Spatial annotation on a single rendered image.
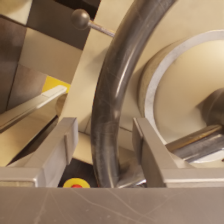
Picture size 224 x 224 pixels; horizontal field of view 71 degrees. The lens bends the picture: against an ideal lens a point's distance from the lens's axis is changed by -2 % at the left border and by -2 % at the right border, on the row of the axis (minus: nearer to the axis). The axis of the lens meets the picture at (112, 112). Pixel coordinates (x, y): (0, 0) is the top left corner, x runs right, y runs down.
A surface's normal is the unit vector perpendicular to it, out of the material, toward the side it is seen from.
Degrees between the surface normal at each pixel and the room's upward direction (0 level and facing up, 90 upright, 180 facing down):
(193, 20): 90
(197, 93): 98
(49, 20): 90
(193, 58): 115
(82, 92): 90
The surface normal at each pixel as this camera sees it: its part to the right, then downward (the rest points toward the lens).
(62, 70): 0.01, 0.30
